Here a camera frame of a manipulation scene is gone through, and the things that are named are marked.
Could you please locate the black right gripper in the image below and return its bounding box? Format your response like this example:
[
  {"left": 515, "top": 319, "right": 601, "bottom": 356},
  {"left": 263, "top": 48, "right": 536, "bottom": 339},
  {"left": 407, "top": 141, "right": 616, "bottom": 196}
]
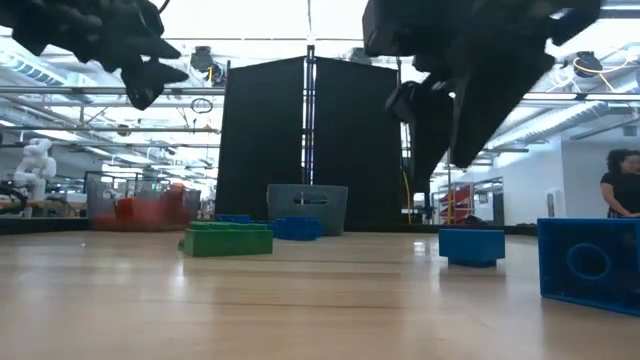
[{"left": 385, "top": 0, "right": 601, "bottom": 195}]

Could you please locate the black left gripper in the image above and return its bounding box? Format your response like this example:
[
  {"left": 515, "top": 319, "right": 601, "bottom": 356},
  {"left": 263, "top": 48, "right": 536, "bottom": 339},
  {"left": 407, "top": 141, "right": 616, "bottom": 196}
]
[{"left": 0, "top": 0, "right": 191, "bottom": 112}]

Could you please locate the blue 2x2 toy brick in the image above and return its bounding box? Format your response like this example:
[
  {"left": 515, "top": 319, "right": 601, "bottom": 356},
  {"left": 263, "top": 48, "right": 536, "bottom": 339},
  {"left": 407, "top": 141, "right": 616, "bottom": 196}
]
[
  {"left": 537, "top": 217, "right": 640, "bottom": 317},
  {"left": 214, "top": 213, "right": 254, "bottom": 225},
  {"left": 438, "top": 228, "right": 506, "bottom": 269}
]

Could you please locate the green 2x4 toy brick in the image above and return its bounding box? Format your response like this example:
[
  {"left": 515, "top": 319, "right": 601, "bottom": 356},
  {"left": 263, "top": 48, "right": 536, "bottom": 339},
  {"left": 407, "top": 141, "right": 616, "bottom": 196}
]
[{"left": 178, "top": 227, "right": 275, "bottom": 259}]

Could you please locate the blue 2x4 toy brick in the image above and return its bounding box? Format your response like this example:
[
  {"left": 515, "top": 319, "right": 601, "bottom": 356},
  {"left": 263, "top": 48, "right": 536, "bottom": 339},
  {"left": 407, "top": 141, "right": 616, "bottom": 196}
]
[{"left": 272, "top": 215, "right": 324, "bottom": 242}]

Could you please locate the red rack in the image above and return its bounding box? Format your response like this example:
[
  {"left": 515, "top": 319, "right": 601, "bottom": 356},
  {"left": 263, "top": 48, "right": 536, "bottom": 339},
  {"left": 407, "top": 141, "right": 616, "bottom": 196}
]
[{"left": 439, "top": 184, "right": 474, "bottom": 217}]

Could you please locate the translucent grey plastic bin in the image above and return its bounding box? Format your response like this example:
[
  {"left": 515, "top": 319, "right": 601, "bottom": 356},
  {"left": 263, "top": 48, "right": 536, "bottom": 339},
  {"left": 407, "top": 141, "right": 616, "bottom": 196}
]
[
  {"left": 266, "top": 183, "right": 350, "bottom": 237},
  {"left": 84, "top": 171, "right": 202, "bottom": 232}
]

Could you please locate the white humanoid robot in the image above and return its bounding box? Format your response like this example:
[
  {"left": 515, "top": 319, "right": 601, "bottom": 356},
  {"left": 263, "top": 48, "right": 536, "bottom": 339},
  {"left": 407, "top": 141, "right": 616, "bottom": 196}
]
[{"left": 13, "top": 138, "right": 58, "bottom": 201}]

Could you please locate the person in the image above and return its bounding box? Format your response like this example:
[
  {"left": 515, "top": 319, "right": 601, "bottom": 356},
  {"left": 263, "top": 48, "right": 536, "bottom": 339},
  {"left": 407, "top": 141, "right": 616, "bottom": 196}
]
[{"left": 599, "top": 148, "right": 640, "bottom": 220}]

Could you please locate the black curved machine part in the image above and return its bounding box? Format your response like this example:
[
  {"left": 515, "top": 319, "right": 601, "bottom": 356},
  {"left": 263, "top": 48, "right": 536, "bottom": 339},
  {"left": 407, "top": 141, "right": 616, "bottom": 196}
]
[{"left": 0, "top": 184, "right": 29, "bottom": 214}]

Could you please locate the ceiling cable reel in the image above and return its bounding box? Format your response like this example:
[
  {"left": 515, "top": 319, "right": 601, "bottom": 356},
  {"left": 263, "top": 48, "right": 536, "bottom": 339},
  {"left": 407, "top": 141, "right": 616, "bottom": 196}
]
[
  {"left": 571, "top": 51, "right": 604, "bottom": 79},
  {"left": 191, "top": 45, "right": 225, "bottom": 85}
]

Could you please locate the silver ceiling duct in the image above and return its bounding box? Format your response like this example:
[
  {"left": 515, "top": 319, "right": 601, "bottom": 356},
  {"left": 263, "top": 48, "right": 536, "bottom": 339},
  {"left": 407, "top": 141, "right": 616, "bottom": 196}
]
[
  {"left": 0, "top": 47, "right": 69, "bottom": 86},
  {"left": 487, "top": 99, "right": 640, "bottom": 151}
]

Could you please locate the white wall box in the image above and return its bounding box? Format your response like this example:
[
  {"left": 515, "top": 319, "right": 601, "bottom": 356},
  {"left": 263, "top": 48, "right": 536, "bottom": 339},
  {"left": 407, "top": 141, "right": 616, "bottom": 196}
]
[{"left": 545, "top": 188, "right": 562, "bottom": 221}]

